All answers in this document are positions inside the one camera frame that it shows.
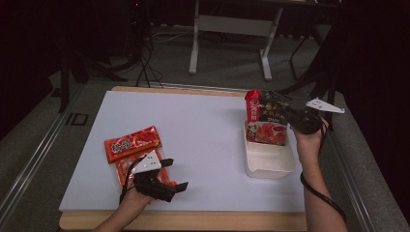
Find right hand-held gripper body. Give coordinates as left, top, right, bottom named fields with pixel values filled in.
left=285, top=97, right=346, bottom=135

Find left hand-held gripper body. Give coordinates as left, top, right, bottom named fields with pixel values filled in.
left=131, top=150, right=178, bottom=204

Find red and black sauce packet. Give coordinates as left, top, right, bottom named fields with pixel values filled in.
left=245, top=89, right=294, bottom=147

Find orange snack packet clear window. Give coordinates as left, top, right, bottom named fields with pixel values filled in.
left=103, top=126, right=178, bottom=191

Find white compartment box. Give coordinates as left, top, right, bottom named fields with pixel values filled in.
left=243, top=120, right=297, bottom=180

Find person's right hand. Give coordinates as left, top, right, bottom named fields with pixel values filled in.
left=290, top=117, right=331, bottom=162

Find person's left hand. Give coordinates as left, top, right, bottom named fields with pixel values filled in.
left=120, top=182, right=157, bottom=208

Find white table mat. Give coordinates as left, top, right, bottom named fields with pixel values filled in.
left=58, top=90, right=307, bottom=213

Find black angled stand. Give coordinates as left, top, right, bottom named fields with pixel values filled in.
left=274, top=18, right=343, bottom=131

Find black tripod stand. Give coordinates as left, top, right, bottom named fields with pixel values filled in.
left=57, top=44, right=130, bottom=114

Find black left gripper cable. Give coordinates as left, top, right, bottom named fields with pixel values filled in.
left=118, top=157, right=147, bottom=205

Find metal floor rail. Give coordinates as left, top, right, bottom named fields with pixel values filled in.
left=0, top=82, right=85, bottom=220
left=317, top=100, right=379, bottom=232

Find black floor cables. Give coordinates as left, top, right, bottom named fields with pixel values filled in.
left=133, top=32, right=165, bottom=89

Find white desk frame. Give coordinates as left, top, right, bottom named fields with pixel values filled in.
left=188, top=0, right=342, bottom=82

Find white floor cable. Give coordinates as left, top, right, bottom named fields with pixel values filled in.
left=150, top=28, right=195, bottom=44

